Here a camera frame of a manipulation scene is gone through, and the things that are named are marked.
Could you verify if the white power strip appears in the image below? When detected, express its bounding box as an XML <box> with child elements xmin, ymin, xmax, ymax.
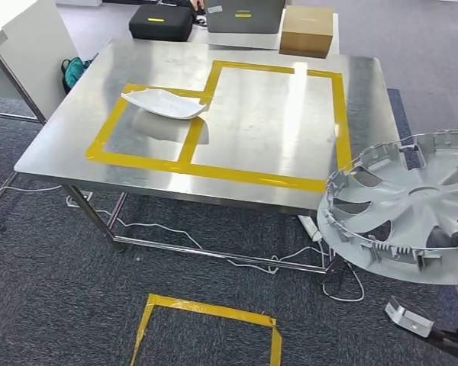
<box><xmin>297</xmin><ymin>214</ymin><xmax>324</xmax><ymax>244</ymax></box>

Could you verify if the steel workbench table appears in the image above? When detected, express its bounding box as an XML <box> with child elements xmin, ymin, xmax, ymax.
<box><xmin>0</xmin><ymin>38</ymin><xmax>400</xmax><ymax>284</ymax></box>

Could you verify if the white desk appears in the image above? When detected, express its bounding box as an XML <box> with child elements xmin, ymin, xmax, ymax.
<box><xmin>0</xmin><ymin>0</ymin><xmax>80</xmax><ymax>126</ymax></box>

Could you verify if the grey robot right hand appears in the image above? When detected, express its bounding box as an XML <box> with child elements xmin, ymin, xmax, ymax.
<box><xmin>427</xmin><ymin>212</ymin><xmax>458</xmax><ymax>254</ymax></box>

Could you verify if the yellow tape outline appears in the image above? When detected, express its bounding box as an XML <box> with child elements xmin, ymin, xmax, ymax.
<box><xmin>85</xmin><ymin>59</ymin><xmax>353</xmax><ymax>194</ymax></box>

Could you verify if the yellow floor tape square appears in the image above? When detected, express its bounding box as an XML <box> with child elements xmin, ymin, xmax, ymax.
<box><xmin>129</xmin><ymin>294</ymin><xmax>283</xmax><ymax>366</ymax></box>

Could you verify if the white curved plastic part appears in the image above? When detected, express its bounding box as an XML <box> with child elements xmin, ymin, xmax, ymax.
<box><xmin>120</xmin><ymin>88</ymin><xmax>208</xmax><ymax>122</ymax></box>

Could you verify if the black carry case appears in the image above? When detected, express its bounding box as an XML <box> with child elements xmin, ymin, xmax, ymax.
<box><xmin>128</xmin><ymin>4</ymin><xmax>195</xmax><ymax>43</ymax></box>

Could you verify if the black power adapter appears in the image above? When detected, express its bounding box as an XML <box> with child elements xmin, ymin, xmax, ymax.
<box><xmin>315</xmin><ymin>254</ymin><xmax>347</xmax><ymax>297</ymax></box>

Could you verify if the white cable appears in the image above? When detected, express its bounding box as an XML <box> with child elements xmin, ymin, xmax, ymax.
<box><xmin>96</xmin><ymin>209</ymin><xmax>325</xmax><ymax>276</ymax></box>
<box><xmin>320</xmin><ymin>242</ymin><xmax>366</xmax><ymax>304</ymax></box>
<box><xmin>2</xmin><ymin>184</ymin><xmax>64</xmax><ymax>194</ymax></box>

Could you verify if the white plug adapter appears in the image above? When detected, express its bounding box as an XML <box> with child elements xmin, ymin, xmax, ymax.
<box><xmin>65</xmin><ymin>191</ymin><xmax>94</xmax><ymax>209</ymax></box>

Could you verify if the grey plastic wheel cover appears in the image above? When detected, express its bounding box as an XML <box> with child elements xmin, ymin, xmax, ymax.
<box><xmin>316</xmin><ymin>130</ymin><xmax>458</xmax><ymax>287</ymax></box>

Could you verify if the grey carry case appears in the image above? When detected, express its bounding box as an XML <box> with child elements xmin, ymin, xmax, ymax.
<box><xmin>205</xmin><ymin>0</ymin><xmax>287</xmax><ymax>35</ymax></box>

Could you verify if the teal backpack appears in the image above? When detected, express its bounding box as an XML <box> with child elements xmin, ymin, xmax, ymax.
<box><xmin>60</xmin><ymin>56</ymin><xmax>93</xmax><ymax>95</ymax></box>

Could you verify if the brown cardboard box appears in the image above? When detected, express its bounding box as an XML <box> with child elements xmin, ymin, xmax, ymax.
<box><xmin>278</xmin><ymin>5</ymin><xmax>334</xmax><ymax>59</ymax></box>

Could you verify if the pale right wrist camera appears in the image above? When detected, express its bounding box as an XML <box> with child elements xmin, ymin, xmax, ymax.
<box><xmin>384</xmin><ymin>295</ymin><xmax>436</xmax><ymax>339</ymax></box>

